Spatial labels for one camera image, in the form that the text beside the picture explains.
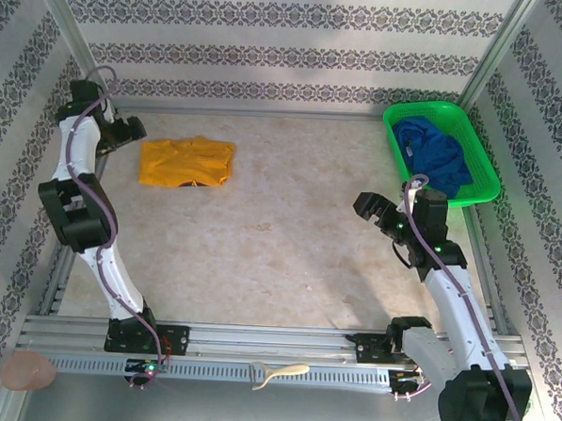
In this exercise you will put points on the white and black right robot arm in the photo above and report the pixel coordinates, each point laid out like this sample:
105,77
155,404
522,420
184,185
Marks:
459,309

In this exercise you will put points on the blue cloth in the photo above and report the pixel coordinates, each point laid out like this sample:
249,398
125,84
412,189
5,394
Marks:
439,157

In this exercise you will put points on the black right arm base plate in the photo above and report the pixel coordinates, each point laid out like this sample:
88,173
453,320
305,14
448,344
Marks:
368,349

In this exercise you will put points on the green plastic mesh basket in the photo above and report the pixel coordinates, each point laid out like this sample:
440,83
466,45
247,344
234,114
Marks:
477,145

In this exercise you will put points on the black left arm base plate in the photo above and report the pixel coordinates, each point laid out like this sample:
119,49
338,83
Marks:
177,339

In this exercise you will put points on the orange t-shirt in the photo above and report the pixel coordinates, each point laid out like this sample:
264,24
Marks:
180,163

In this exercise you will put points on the aluminium frame post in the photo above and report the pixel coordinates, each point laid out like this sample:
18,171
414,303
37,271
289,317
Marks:
65,15
494,47

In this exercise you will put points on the long aluminium base rail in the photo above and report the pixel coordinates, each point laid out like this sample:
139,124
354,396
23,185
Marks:
264,341

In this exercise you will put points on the pink round disc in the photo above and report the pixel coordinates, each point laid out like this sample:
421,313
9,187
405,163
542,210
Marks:
27,371

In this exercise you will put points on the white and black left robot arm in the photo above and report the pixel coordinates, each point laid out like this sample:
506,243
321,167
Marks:
79,148

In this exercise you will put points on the small circuit board green light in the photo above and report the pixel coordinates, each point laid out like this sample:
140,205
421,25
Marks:
148,367

